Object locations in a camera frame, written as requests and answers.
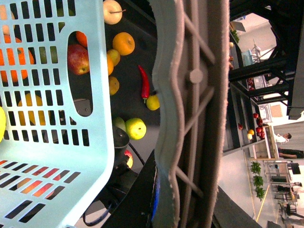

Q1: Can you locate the light blue shopping basket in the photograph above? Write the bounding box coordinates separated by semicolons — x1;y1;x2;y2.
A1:
0;0;114;228

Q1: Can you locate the small yellow lemon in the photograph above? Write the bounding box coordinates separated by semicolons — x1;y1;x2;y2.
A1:
17;91;50;126

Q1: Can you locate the large yellow lemon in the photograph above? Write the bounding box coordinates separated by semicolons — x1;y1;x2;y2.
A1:
0;107;6;142

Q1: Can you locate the yellow green pear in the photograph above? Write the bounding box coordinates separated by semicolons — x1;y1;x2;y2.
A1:
146;95;160;111

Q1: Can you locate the green apple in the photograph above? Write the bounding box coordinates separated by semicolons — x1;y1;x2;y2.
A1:
125;118;147;140

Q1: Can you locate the red chili pepper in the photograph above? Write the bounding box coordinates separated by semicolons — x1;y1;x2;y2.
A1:
138;65;150;103

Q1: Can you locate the green avocado front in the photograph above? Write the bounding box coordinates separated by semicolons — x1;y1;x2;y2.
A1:
112;116;126;132

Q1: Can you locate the brown kiwi lower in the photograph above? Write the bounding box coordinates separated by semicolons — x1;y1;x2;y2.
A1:
109;76;120;95

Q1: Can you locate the brown kiwi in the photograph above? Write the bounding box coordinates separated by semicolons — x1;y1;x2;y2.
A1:
107;49;121;67
109;76;120;95

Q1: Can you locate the red apple front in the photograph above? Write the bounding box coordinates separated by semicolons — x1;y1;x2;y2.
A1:
124;150;133;169

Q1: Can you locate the orange yellow fruit centre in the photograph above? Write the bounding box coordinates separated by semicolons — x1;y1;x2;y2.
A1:
107;55;114;76

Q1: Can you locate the brown kiwi upper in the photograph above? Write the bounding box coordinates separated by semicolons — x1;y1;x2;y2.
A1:
107;49;121;67

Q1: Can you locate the orange apple-shaped fruit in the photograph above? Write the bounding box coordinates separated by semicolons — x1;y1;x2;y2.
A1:
112;32;135;56

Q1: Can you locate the red yellow apple centre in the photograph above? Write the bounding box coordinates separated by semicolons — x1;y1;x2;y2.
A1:
67;44;90;75

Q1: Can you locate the small orange tangerine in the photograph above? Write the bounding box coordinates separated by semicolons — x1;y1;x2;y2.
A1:
76;31;87;48

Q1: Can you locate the white round pear back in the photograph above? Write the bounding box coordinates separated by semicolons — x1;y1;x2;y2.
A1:
103;0;126;25

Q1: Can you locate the pink peach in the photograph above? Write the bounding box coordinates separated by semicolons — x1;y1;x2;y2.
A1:
17;178;54;197

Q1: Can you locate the large orange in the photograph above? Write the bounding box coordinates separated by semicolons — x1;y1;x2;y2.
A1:
0;48;28;83

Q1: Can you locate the grey basket handle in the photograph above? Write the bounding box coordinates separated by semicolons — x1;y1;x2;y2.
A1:
150;0;229;228

